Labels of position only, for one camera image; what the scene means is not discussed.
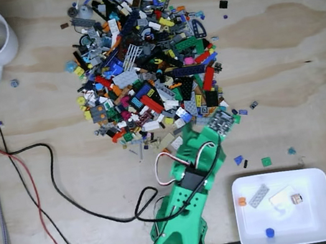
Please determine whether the grey long Lego plate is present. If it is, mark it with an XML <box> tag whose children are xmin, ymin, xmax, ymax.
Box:
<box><xmin>245</xmin><ymin>183</ymin><xmax>274</xmax><ymax>210</ymax></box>

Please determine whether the white Lego plate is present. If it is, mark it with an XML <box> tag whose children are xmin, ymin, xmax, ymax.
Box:
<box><xmin>169</xmin><ymin>135</ymin><xmax>186</xmax><ymax>153</ymax></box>

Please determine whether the grey two-by-four Lego brick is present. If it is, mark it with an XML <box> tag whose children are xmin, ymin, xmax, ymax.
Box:
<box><xmin>195</xmin><ymin>115</ymin><xmax>211</xmax><ymax>126</ymax></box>

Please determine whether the blue two-by-four Lego brick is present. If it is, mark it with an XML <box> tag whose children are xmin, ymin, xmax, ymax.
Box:
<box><xmin>178</xmin><ymin>106</ymin><xmax>195</xmax><ymax>124</ymax></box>

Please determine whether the tan long Lego tile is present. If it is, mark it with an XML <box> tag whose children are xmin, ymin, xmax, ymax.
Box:
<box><xmin>156</xmin><ymin>131</ymin><xmax>177</xmax><ymax>149</ymax></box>

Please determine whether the grey wedge Lego plate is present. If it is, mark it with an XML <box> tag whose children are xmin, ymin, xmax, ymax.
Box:
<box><xmin>183</xmin><ymin>98</ymin><xmax>204</xmax><ymax>118</ymax></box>

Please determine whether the white two-by-four Lego brick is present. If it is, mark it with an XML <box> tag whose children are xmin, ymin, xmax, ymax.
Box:
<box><xmin>141</xmin><ymin>120</ymin><xmax>161</xmax><ymax>133</ymax></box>

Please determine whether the black wedge Lego plate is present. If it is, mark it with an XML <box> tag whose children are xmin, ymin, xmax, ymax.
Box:
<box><xmin>174</xmin><ymin>74</ymin><xmax>200</xmax><ymax>103</ymax></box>

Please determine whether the dark red Lego brick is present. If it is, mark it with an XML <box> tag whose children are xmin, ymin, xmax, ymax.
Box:
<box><xmin>136</xmin><ymin>111</ymin><xmax>154</xmax><ymax>124</ymax></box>

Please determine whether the red long Lego piece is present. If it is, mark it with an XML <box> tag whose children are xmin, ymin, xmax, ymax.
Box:
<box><xmin>139</xmin><ymin>92</ymin><xmax>165</xmax><ymax>116</ymax></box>

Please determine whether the grey Lego rod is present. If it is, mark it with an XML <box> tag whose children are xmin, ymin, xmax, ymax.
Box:
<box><xmin>136</xmin><ymin>143</ymin><xmax>145</xmax><ymax>162</ymax></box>

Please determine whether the red Lego plate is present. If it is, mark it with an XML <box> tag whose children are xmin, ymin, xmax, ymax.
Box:
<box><xmin>199</xmin><ymin>65</ymin><xmax>218</xmax><ymax>93</ymax></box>

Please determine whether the light grey Lego plate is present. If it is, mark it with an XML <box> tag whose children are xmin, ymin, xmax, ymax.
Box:
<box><xmin>111</xmin><ymin>69</ymin><xmax>141</xmax><ymax>90</ymax></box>

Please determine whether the cream Lego tile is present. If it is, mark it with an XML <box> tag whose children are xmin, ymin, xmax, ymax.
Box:
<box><xmin>266</xmin><ymin>184</ymin><xmax>297</xmax><ymax>210</ymax></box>

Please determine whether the green large Lego plate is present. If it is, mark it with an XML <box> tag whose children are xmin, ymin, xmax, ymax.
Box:
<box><xmin>173</xmin><ymin>34</ymin><xmax>211</xmax><ymax>59</ymax></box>

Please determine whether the white Lego grille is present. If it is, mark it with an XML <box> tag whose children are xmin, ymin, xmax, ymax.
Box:
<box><xmin>119</xmin><ymin>42</ymin><xmax>146</xmax><ymax>72</ymax></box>

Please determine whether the brown white Lego piece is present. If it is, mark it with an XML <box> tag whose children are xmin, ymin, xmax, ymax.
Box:
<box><xmin>291</xmin><ymin>193</ymin><xmax>304</xmax><ymax>206</ymax></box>

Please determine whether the blue triangular Lego liftarm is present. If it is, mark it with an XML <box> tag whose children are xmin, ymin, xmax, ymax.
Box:
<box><xmin>190</xmin><ymin>17</ymin><xmax>208</xmax><ymax>40</ymax></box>

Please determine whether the white plastic bin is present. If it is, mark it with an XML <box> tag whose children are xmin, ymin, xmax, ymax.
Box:
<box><xmin>229</xmin><ymin>162</ymin><xmax>326</xmax><ymax>244</ymax></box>

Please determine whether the transparent light blue Lego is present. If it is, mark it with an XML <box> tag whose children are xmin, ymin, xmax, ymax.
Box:
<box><xmin>63</xmin><ymin>60</ymin><xmax>78</xmax><ymax>73</ymax></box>

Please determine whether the grey Lego cone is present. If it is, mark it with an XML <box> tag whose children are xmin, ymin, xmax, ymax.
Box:
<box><xmin>76</xmin><ymin>3</ymin><xmax>97</xmax><ymax>22</ymax></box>

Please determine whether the dark grey long tile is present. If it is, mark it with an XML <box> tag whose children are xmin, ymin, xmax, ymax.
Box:
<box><xmin>172</xmin><ymin>124</ymin><xmax>192</xmax><ymax>136</ymax></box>

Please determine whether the dark panel with blue stripes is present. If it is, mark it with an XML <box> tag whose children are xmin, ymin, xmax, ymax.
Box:
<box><xmin>129</xmin><ymin>95</ymin><xmax>146</xmax><ymax>112</ymax></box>

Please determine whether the dark blue long plate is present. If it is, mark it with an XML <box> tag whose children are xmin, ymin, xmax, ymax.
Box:
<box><xmin>171</xmin><ymin>63</ymin><xmax>207</xmax><ymax>79</ymax></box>

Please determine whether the transparent orange curved piece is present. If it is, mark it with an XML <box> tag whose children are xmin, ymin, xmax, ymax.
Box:
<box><xmin>110</xmin><ymin>131</ymin><xmax>124</xmax><ymax>144</ymax></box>

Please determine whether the grey plate with orange studs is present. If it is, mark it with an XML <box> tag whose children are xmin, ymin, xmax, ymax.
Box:
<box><xmin>89</xmin><ymin>103</ymin><xmax>109</xmax><ymax>124</ymax></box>

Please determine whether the black camera circuit board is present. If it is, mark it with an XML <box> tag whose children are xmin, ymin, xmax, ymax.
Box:
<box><xmin>204</xmin><ymin>107</ymin><xmax>240</xmax><ymax>145</ymax></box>

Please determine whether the white red black servo cable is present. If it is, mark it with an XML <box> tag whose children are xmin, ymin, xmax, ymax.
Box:
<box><xmin>152</xmin><ymin>148</ymin><xmax>193</xmax><ymax>189</ymax></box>

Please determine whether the black camera cable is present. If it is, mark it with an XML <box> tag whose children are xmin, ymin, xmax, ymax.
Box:
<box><xmin>0</xmin><ymin>72</ymin><xmax>233</xmax><ymax>244</ymax></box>

